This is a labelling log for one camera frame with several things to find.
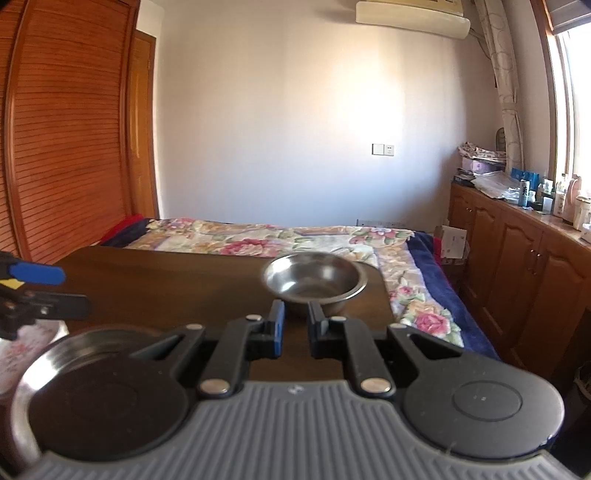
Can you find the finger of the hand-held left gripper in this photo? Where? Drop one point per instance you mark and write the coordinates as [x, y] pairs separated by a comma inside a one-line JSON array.
[[55, 307], [39, 274]]

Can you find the stack of papers and boxes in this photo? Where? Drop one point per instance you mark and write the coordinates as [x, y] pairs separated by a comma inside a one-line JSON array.
[[480, 159]]

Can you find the patterned beige curtain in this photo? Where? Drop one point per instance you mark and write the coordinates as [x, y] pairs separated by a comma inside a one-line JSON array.
[[505, 83]]

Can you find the stainless steel bowl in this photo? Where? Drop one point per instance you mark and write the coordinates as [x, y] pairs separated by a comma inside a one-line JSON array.
[[51, 360], [311, 279]]

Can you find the white cardboard box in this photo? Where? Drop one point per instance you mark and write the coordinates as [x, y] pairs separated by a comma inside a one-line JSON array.
[[452, 244]]

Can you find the white wall switch panel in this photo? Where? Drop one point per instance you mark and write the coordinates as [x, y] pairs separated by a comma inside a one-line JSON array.
[[383, 149]]

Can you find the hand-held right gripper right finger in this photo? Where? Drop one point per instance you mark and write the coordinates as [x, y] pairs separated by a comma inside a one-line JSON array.
[[314, 330]]

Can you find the white wall socket strip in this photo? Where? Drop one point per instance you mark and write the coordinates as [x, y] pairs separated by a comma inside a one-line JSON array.
[[383, 223]]

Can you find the wooden slatted wardrobe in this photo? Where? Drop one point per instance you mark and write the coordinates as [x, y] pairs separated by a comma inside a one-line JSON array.
[[60, 138]]

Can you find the red blanket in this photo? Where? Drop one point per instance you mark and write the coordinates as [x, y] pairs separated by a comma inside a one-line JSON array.
[[122, 228]]

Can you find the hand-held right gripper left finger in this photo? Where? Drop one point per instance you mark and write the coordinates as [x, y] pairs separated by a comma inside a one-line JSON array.
[[278, 332]]

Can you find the window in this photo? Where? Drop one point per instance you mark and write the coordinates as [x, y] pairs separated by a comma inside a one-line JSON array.
[[572, 92]]

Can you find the clear plastic bags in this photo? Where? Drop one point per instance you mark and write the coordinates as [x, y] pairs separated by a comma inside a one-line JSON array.
[[496, 187]]

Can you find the white floral square plate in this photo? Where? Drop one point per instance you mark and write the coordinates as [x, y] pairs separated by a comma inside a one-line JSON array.
[[23, 355]]

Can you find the white air conditioner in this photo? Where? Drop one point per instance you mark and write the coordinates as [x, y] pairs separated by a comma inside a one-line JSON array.
[[411, 16]]

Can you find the wooden low cabinet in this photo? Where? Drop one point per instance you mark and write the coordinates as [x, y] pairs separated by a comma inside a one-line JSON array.
[[517, 267]]

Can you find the group of toiletry bottles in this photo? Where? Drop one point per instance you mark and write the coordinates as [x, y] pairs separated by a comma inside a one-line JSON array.
[[565, 198]]

